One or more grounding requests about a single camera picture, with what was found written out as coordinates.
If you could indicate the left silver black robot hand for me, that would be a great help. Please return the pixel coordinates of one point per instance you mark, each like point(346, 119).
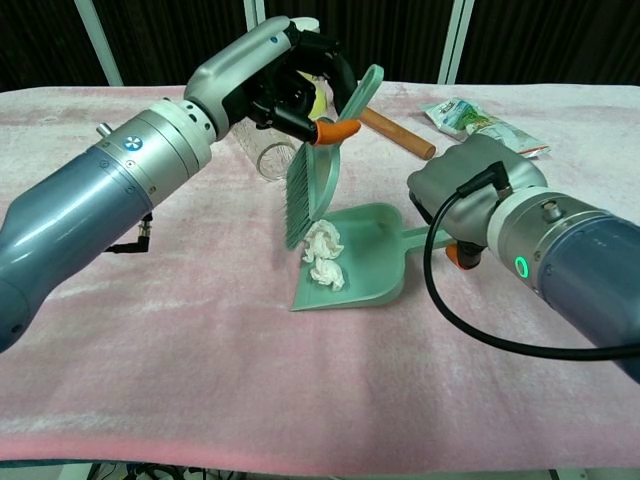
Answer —
point(225, 80)

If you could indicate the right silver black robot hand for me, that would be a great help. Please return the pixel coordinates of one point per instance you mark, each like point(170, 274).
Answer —
point(465, 170)

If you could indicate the green dustpan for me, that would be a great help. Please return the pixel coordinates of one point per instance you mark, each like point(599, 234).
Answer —
point(370, 250)

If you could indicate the green hand broom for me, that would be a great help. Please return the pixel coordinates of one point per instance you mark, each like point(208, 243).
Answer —
point(305, 190)

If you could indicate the white paper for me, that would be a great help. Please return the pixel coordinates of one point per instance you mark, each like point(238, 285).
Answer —
point(329, 275)
point(322, 241)

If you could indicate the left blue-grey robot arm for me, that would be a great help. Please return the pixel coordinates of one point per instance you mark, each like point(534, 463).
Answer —
point(90, 200)

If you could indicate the green snack packet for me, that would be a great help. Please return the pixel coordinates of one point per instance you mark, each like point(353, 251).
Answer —
point(475, 122)

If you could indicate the wooden rolling pin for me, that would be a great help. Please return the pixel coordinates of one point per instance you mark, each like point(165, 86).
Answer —
point(397, 134)

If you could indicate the clear plastic cup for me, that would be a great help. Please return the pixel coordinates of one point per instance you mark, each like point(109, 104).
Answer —
point(275, 160)

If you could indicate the pink tablecloth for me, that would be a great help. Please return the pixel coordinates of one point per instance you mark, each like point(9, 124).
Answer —
point(200, 360)

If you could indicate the grey partition post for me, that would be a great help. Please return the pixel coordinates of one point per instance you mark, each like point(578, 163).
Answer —
point(254, 17)
point(456, 40)
point(100, 45)

